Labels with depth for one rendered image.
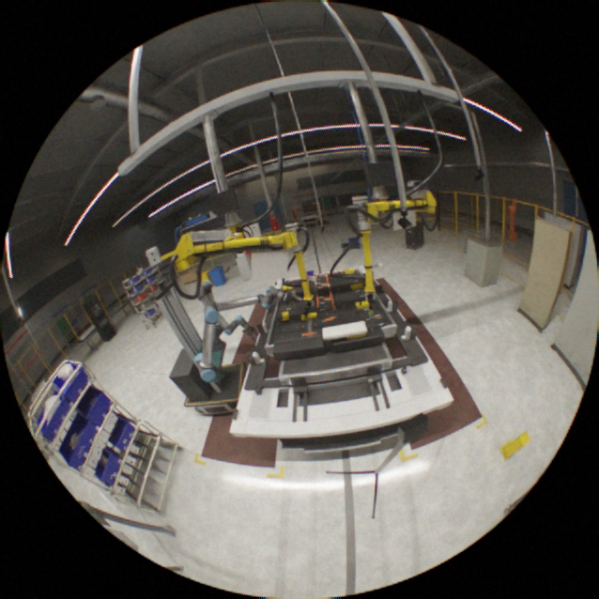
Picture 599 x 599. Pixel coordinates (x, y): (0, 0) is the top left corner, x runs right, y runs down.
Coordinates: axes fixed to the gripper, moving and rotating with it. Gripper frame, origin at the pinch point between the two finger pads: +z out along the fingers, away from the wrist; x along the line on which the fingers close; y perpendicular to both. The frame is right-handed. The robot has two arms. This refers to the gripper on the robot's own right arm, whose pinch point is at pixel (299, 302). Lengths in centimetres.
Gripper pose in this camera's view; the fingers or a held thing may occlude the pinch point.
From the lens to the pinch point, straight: 182.8
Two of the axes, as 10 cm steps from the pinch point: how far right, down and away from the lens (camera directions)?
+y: -2.9, 5.2, -8.1
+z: 9.1, 4.0, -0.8
